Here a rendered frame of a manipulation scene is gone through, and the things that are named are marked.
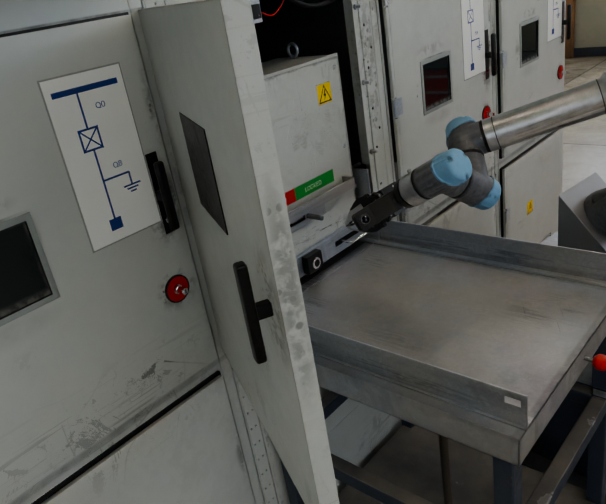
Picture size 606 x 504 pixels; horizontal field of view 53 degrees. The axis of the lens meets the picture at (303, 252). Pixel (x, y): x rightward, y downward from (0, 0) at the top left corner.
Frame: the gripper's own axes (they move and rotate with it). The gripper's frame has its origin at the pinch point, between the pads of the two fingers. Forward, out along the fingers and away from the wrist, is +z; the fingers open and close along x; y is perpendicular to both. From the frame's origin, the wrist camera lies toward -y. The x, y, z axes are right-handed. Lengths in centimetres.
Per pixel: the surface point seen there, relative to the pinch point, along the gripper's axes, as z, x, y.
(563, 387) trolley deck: -40, -45, -12
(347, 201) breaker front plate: 14.8, 5.2, 19.4
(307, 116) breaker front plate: 1.0, 29.1, 8.4
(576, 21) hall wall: 222, 57, 798
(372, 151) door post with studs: 4.5, 13.7, 27.6
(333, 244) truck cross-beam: 18.3, -3.2, 9.4
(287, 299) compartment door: -49, -1, -64
